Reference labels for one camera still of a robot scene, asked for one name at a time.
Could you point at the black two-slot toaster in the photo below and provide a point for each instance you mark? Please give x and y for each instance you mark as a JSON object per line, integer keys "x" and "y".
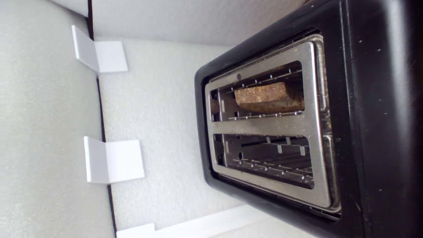
{"x": 380, "y": 115}

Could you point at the brown bread slice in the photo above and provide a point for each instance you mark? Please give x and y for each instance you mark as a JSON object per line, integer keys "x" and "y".
{"x": 267, "y": 97}

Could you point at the white wall clip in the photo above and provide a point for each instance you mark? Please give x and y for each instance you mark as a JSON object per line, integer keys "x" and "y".
{"x": 115, "y": 162}
{"x": 105, "y": 56}

